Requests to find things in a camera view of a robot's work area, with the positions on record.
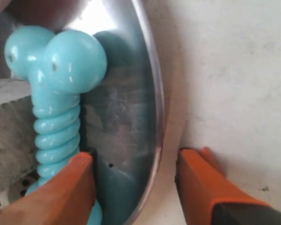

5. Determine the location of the large round metal plate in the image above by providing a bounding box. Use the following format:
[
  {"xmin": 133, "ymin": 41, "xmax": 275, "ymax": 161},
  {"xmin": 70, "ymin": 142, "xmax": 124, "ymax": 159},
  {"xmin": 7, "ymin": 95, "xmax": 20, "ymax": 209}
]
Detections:
[{"xmin": 0, "ymin": 0, "xmax": 164, "ymax": 225}]

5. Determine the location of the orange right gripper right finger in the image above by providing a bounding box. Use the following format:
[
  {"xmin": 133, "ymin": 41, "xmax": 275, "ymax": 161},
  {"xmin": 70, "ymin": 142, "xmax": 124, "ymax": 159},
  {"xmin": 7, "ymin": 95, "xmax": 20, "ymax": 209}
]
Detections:
[{"xmin": 175, "ymin": 147, "xmax": 281, "ymax": 225}]

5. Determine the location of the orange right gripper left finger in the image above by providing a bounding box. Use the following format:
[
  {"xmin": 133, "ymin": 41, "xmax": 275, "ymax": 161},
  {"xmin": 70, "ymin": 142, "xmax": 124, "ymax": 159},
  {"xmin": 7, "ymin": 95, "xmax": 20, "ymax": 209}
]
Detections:
[{"xmin": 0, "ymin": 152, "xmax": 96, "ymax": 225}]

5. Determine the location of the grey wooden cube block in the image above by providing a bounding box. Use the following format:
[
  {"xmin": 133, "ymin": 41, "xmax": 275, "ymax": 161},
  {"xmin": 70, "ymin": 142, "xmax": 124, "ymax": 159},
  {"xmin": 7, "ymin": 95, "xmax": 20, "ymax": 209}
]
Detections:
[{"xmin": 0, "ymin": 79, "xmax": 37, "ymax": 191}]

